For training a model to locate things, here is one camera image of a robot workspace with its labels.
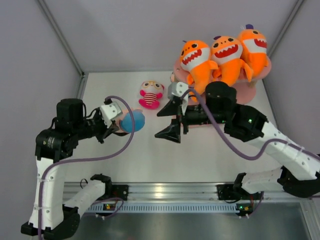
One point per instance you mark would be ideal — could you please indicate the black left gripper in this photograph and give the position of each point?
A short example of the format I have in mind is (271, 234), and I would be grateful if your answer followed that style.
(104, 127)

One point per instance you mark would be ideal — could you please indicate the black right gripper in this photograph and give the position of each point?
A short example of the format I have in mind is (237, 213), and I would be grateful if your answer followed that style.
(172, 132)

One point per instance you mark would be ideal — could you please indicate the doll plush striped shirt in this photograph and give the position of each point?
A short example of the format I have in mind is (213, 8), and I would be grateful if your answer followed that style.
(129, 124)

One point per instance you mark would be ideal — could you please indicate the orange shark plush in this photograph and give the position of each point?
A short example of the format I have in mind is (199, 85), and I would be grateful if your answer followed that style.
(226, 51)
(195, 58)
(254, 45)

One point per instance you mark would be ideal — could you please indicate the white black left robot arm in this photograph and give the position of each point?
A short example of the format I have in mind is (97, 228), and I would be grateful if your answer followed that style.
(52, 218)

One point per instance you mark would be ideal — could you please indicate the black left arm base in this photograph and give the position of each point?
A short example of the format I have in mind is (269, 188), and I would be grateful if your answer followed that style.
(120, 191)

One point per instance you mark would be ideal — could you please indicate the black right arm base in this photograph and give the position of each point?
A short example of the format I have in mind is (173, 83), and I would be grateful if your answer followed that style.
(226, 192)

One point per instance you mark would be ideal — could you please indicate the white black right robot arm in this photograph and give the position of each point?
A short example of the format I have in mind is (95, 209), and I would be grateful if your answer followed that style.
(249, 134)

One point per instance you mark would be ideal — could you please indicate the blue doll plush on shelf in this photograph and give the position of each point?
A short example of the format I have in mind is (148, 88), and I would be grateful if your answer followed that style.
(172, 77)

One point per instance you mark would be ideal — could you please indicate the pink three-tier shelf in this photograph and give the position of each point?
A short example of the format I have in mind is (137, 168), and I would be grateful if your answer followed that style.
(245, 91)

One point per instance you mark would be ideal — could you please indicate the white pink glasses plush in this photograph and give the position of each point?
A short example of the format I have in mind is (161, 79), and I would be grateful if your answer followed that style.
(151, 92)

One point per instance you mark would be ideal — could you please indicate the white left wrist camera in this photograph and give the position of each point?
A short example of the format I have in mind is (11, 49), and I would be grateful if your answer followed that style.
(110, 111)

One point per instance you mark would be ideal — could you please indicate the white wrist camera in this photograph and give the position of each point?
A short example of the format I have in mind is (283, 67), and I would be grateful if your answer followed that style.
(110, 111)
(178, 89)

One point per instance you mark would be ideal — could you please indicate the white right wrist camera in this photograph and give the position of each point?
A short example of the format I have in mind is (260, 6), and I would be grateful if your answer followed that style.
(178, 89)

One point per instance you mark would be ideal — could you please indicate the aluminium mounting rail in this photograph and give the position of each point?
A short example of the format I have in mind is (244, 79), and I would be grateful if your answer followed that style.
(177, 191)

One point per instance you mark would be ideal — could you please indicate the white slotted cable duct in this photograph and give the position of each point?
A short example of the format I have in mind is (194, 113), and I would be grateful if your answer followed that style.
(144, 207)

